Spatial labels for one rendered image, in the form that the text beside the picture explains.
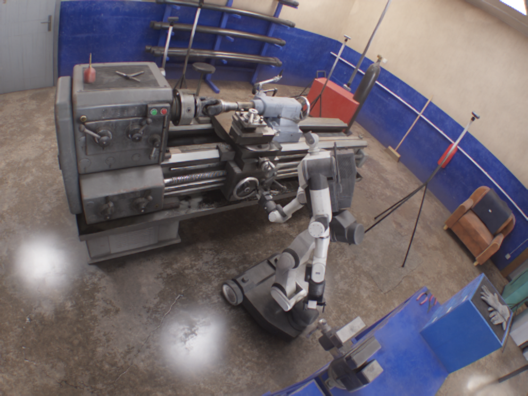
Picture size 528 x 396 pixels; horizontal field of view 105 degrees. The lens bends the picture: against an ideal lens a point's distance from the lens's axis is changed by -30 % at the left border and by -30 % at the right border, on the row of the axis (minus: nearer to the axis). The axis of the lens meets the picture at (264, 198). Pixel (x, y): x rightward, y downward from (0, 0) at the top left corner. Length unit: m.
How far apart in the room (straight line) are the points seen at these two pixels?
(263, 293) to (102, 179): 1.37
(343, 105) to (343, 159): 3.43
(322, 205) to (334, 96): 3.68
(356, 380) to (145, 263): 1.75
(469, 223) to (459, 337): 3.22
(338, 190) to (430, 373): 1.16
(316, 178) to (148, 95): 0.96
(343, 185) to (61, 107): 1.48
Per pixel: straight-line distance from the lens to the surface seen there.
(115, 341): 2.10
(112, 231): 1.99
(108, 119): 1.58
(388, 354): 1.59
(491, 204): 4.94
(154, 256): 2.39
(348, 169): 1.45
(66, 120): 1.57
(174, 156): 1.92
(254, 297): 2.15
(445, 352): 1.82
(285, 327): 2.14
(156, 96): 1.60
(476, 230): 4.78
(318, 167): 1.28
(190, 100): 1.88
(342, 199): 1.49
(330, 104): 4.92
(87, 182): 1.76
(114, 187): 1.75
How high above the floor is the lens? 2.00
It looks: 40 degrees down
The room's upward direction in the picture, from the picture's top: 24 degrees clockwise
